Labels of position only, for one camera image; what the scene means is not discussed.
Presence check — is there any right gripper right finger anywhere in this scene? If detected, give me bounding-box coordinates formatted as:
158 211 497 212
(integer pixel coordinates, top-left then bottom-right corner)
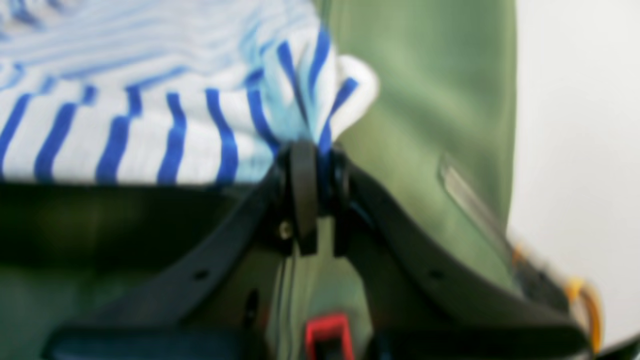
320 149 591 360

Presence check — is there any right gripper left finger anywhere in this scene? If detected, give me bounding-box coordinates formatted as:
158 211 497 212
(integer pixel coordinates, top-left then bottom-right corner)
42 141 320 360

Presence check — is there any blue white striped t-shirt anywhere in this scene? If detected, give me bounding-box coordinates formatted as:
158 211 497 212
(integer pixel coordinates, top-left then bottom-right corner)
0 0 379 187

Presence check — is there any red clamp at table centre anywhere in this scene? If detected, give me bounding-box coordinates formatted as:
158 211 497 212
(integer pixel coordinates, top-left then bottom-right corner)
304 313 355 360

